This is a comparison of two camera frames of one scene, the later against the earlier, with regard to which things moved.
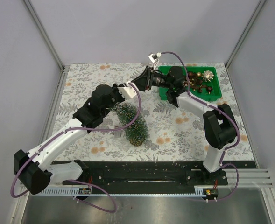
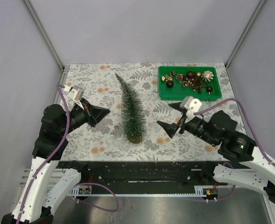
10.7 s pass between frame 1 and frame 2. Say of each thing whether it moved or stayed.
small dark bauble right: stayed
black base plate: stayed
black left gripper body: moved
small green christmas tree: moved
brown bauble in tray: stayed
